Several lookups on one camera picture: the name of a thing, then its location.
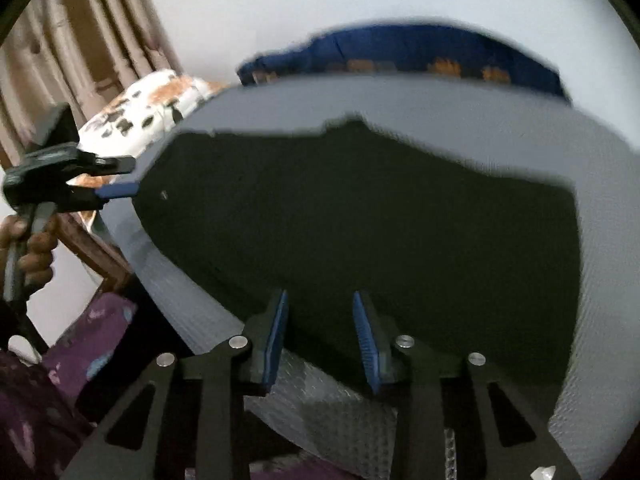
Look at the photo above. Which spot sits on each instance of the purple floral clothing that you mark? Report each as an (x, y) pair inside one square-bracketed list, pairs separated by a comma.
[(60, 375)]

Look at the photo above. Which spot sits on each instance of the white floral pillow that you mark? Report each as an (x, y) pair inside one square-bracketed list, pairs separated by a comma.
[(145, 105)]

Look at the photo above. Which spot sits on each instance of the black pants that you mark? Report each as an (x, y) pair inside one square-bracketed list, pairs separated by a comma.
[(350, 230)]

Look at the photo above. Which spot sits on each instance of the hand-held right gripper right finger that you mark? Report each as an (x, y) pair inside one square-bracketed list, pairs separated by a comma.
[(367, 345)]

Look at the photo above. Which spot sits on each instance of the grey mattress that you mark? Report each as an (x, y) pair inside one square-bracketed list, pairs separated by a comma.
[(450, 115)]

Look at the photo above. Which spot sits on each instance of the blue floral blanket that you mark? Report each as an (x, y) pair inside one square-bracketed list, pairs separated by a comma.
[(400, 55)]

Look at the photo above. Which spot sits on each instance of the wooden bed frame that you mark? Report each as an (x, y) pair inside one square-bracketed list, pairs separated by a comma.
[(95, 250)]

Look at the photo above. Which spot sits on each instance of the beige curtain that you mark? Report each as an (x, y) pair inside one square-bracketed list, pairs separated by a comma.
[(75, 45)]

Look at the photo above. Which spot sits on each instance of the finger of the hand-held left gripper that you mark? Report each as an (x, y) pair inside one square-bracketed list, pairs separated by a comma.
[(117, 191), (107, 164)]

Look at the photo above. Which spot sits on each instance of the person's left hand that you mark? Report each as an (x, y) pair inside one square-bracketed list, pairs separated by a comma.
[(32, 250)]

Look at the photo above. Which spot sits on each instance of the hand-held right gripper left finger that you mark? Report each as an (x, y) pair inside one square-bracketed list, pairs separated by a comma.
[(274, 340)]

